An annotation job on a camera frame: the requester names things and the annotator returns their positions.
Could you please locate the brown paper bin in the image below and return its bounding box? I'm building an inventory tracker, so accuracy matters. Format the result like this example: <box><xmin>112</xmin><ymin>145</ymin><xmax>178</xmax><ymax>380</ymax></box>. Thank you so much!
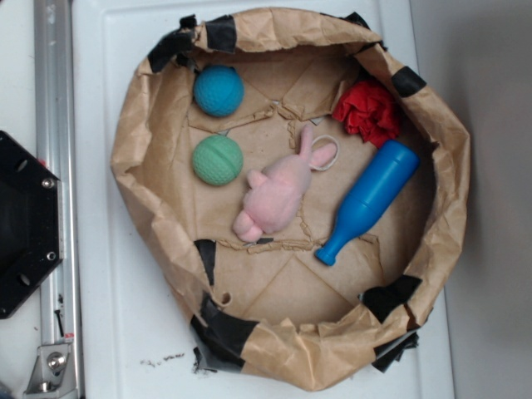
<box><xmin>111</xmin><ymin>7</ymin><xmax>470</xmax><ymax>391</ymax></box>

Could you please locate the blue plastic bottle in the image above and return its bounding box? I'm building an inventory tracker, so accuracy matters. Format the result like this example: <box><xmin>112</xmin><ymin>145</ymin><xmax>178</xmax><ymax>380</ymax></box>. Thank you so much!
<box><xmin>315</xmin><ymin>140</ymin><xmax>420</xmax><ymax>266</ymax></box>

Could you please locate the green dimpled ball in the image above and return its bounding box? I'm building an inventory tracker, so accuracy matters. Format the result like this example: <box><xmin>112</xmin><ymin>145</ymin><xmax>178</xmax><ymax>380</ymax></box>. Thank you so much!
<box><xmin>192</xmin><ymin>135</ymin><xmax>244</xmax><ymax>186</ymax></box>

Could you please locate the metal corner bracket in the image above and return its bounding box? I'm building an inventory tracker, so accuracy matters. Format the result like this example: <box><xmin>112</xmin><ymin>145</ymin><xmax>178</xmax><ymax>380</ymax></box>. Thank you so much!
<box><xmin>23</xmin><ymin>343</ymin><xmax>75</xmax><ymax>398</ymax></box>

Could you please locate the white plastic tray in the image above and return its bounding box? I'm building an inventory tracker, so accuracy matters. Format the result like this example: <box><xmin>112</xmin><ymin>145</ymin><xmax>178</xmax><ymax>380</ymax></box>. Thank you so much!
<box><xmin>72</xmin><ymin>1</ymin><xmax>455</xmax><ymax>398</ymax></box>

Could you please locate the red crumpled cloth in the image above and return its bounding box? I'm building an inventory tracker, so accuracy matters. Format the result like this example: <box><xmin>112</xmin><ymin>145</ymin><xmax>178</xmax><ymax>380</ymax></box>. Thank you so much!
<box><xmin>332</xmin><ymin>78</ymin><xmax>401</xmax><ymax>149</ymax></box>

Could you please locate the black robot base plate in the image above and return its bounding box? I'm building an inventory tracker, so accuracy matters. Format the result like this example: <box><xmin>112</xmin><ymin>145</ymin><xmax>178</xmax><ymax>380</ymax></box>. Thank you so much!
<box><xmin>1</xmin><ymin>131</ymin><xmax>62</xmax><ymax>319</ymax></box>

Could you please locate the aluminium frame rail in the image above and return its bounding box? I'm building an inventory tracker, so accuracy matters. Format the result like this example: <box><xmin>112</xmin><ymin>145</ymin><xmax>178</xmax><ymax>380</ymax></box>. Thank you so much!
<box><xmin>33</xmin><ymin>1</ymin><xmax>85</xmax><ymax>398</ymax></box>

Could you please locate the pink plush bunny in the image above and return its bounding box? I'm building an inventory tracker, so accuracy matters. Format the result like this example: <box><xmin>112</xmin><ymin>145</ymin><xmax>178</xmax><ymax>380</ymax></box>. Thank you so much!
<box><xmin>233</xmin><ymin>125</ymin><xmax>339</xmax><ymax>243</ymax></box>

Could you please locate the blue dimpled ball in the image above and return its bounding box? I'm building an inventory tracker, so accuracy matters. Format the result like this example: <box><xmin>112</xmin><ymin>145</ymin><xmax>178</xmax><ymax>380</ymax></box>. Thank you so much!
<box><xmin>193</xmin><ymin>65</ymin><xmax>244</xmax><ymax>117</ymax></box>

